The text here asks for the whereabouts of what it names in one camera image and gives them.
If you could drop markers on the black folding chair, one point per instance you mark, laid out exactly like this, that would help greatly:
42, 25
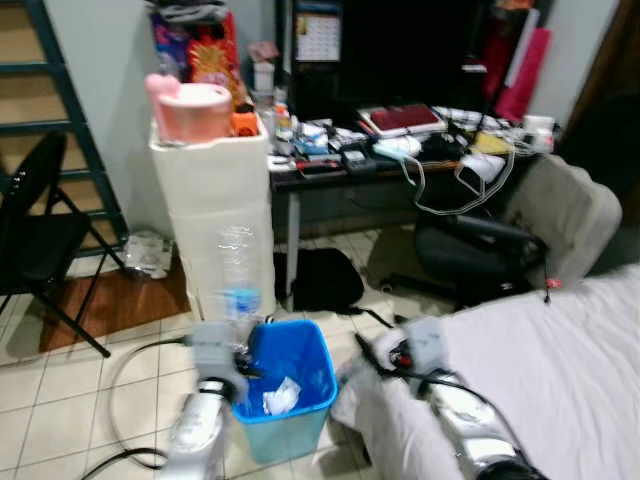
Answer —
40, 240

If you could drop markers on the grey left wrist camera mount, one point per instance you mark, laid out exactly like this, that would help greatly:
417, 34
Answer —
212, 350

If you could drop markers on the brown wooden door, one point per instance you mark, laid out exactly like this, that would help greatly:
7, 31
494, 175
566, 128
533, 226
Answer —
615, 60

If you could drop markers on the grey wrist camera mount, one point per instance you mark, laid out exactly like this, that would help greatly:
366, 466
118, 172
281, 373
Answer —
212, 350
428, 345

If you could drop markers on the blue plastic trash bin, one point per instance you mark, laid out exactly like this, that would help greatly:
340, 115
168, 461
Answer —
290, 440

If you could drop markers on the red orange snack pack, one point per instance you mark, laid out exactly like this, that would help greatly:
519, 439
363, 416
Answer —
212, 62

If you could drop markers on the clear plastic bottle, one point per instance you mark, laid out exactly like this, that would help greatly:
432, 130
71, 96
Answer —
238, 270

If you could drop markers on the pink rolled mat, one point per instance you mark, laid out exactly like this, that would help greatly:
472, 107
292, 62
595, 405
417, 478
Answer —
525, 75

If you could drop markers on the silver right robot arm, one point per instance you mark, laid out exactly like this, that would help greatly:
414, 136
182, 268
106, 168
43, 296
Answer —
470, 425

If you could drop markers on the tall white box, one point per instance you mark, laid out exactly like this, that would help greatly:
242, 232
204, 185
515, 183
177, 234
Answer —
210, 210

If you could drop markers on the red book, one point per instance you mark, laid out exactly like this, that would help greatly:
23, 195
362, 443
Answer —
402, 118

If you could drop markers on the dark desk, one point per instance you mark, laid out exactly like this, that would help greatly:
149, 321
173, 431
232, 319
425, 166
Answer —
350, 200

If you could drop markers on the pale blue cloth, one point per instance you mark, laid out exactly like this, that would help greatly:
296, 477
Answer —
397, 148

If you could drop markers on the purple blue snack pack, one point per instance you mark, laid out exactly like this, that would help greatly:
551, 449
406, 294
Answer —
168, 45

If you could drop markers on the clear plastic bag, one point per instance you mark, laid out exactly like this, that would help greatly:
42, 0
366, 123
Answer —
148, 255

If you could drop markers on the grey bed blanket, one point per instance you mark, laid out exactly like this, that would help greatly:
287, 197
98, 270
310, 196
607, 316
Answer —
540, 370

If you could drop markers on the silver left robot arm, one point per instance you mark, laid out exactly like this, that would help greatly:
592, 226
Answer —
195, 430

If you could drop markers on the large black monitor screen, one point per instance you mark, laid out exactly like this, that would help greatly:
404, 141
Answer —
410, 50

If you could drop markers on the green metal staircase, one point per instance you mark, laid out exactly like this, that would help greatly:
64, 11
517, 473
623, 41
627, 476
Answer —
75, 115

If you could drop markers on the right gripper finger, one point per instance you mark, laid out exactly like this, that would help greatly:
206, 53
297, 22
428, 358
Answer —
368, 355

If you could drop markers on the yellow pouch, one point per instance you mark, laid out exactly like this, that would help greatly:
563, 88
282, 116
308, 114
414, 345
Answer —
490, 142

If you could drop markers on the black bag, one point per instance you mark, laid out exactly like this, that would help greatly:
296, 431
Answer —
320, 280

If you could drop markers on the grey chair back cover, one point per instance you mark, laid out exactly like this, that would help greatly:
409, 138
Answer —
565, 215

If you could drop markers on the desk calendar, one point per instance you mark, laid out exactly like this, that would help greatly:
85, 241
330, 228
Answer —
318, 40

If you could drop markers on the brown wooden board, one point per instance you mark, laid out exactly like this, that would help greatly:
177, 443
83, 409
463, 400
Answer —
120, 305

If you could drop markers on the small orange object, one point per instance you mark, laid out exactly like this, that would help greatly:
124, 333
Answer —
246, 123

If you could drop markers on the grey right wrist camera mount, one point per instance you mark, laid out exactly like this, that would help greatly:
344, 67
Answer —
428, 345

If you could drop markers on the pink plastic jug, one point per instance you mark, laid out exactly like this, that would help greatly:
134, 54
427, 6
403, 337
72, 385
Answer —
195, 115

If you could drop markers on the crumpled white paper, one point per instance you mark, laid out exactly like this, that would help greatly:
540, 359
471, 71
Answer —
280, 398

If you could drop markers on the white cup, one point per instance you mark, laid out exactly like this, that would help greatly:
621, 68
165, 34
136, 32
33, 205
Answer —
540, 130

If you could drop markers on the black office chair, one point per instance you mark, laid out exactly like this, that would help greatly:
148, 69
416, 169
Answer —
470, 250

